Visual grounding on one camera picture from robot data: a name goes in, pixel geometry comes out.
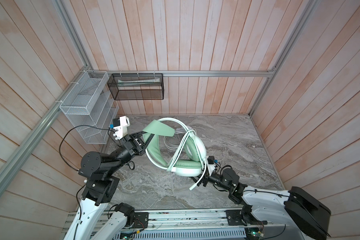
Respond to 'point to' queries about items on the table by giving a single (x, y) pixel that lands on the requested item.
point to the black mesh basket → (136, 86)
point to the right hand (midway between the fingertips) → (193, 169)
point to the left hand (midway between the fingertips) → (157, 136)
